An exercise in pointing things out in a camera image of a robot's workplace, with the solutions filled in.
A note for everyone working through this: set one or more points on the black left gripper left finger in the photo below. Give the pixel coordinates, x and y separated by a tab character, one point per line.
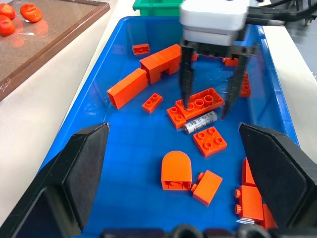
62	178

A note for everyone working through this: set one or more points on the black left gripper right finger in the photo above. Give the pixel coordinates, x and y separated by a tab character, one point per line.
284	173

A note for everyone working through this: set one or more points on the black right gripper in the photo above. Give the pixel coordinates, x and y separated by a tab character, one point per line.
213	50

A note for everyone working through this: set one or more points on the blue plastic bin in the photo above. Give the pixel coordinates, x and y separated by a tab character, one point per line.
138	138

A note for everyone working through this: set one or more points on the green plastic bin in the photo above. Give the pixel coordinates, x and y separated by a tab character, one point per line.
158	7

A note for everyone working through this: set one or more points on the orange eight-stud brick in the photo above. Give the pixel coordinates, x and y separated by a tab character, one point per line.
205	100

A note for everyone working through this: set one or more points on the orange studded upright brick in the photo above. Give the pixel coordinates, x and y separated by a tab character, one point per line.
245	85

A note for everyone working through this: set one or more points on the orange sloped brick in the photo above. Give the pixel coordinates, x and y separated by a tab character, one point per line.
247	173

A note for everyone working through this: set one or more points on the silver cylindrical battery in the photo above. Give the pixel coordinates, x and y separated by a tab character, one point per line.
200	122

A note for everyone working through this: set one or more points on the orange brick with side studs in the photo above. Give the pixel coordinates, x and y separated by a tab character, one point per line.
250	203

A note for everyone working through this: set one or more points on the orange brick piece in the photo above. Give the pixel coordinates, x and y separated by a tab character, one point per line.
268	218

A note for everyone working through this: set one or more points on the large orange arch block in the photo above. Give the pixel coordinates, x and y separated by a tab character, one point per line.
161	62

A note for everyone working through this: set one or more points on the orange four-stud flat plate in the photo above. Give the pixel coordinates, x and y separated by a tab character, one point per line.
210	141

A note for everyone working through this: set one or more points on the orange two-stud brick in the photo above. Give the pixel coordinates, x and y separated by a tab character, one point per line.
152	102

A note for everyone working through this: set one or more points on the small orange hollow brick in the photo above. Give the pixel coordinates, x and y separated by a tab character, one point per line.
141	49

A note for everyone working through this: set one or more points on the orange smooth-sided brick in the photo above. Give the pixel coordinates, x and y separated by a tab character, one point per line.
207	188

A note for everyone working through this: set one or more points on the long orange hollow block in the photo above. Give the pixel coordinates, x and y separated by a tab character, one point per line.
126	88

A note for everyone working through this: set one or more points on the orange rounded-top brick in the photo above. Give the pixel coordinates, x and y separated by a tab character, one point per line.
176	168

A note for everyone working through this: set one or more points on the brown framed tray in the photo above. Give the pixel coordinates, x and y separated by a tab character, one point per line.
49	37

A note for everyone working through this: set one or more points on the red tomato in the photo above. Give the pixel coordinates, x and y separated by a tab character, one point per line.
7	11
31	13
6	26

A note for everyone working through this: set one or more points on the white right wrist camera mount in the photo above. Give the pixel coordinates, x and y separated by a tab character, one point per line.
213	19

